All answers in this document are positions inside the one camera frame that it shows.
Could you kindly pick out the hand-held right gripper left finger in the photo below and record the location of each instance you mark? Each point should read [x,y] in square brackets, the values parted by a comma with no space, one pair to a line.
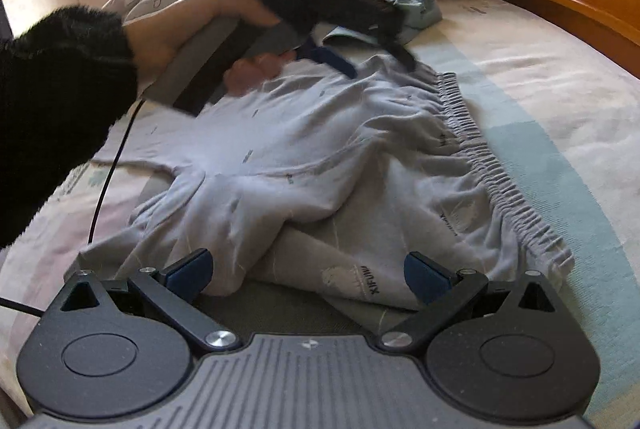
[190,276]

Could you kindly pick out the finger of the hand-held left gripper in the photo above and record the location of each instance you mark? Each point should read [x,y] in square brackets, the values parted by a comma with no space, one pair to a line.
[385,21]
[330,59]

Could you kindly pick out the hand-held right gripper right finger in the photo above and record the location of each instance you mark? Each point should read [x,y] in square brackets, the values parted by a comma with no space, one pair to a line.
[425,279]

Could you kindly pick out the light grey printed pants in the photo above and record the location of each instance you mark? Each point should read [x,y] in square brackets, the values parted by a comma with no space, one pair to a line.
[300,159]

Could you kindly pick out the person's left forearm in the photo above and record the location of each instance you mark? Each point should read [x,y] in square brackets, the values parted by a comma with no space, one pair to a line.
[55,109]

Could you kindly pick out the person's left hand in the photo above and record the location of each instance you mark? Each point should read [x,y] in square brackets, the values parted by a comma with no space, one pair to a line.
[170,34]

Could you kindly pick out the blue baseball cap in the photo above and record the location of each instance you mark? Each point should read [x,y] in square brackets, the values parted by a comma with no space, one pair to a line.
[420,9]

